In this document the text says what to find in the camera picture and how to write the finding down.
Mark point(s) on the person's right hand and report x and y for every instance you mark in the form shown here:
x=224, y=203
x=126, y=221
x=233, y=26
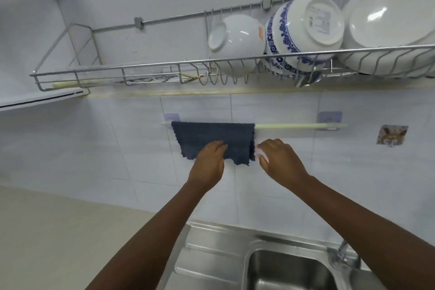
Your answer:
x=283, y=165

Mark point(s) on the person's left hand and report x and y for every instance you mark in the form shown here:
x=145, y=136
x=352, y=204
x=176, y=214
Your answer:
x=207, y=167

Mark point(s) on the person's left fingers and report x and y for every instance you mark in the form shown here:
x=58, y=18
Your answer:
x=217, y=147

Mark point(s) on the person's right fingers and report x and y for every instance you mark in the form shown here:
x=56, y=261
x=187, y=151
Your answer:
x=272, y=146

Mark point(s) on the dark blue cloth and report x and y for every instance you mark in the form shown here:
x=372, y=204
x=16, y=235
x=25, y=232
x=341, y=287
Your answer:
x=210, y=137

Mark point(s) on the small white object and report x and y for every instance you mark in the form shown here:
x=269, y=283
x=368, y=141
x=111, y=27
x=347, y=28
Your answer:
x=262, y=155

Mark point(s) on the person's right forearm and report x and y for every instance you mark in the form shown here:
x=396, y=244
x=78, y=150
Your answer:
x=367, y=232

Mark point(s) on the person's left forearm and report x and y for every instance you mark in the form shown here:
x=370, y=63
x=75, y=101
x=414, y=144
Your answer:
x=153, y=238

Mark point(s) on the pale green towel bar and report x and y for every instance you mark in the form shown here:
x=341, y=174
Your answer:
x=299, y=126

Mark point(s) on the clear adhesive bar holder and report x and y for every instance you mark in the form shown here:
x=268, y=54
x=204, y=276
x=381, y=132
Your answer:
x=171, y=117
x=329, y=118

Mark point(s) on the metal spoon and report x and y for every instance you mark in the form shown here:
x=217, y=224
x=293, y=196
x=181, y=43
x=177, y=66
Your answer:
x=311, y=79

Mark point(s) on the plain white bowl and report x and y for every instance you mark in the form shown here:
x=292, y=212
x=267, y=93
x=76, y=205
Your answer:
x=238, y=40

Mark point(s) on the stainless steel sink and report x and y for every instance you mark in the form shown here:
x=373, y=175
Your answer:
x=272, y=266

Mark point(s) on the blue patterned white bowl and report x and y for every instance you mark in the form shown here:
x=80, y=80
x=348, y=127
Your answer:
x=306, y=28

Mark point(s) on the chrome faucet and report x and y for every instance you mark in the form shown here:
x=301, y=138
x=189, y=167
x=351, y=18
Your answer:
x=343, y=255

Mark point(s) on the pale chopsticks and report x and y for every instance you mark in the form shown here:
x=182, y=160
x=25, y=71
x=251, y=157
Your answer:
x=95, y=81

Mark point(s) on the large white plate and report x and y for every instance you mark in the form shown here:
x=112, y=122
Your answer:
x=390, y=18

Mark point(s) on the white cabinet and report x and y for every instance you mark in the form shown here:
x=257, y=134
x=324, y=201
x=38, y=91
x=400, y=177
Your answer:
x=30, y=45

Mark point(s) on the animal print wall hook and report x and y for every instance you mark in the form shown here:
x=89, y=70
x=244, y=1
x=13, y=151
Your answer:
x=392, y=135

